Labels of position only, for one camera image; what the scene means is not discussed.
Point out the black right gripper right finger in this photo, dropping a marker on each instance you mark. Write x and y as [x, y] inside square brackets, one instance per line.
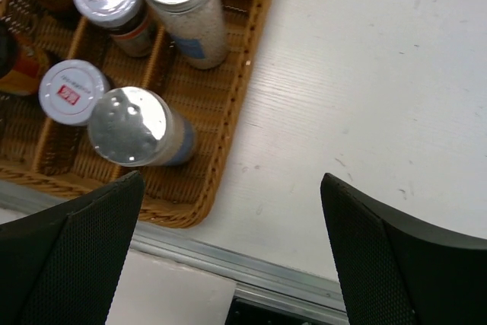
[394, 268]

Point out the silver lid salt shaker far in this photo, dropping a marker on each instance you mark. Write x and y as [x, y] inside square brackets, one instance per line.
[197, 27]

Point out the silver lid salt shaker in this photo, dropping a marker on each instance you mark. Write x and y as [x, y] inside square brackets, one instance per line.
[197, 27]
[134, 127]

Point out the white lid jar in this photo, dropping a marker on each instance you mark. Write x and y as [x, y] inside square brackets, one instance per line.
[70, 89]
[128, 23]

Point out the silver lid salt shaker near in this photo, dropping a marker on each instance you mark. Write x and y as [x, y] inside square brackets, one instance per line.
[134, 127]

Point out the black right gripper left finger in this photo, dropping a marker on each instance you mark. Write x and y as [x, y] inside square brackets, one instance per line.
[62, 265]

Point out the red lid sauce jar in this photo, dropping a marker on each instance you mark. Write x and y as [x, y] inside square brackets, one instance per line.
[23, 64]

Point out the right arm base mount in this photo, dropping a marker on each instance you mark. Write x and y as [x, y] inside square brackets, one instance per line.
[268, 310]

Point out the aluminium table edge rail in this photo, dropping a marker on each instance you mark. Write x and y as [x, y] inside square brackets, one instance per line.
[249, 237]

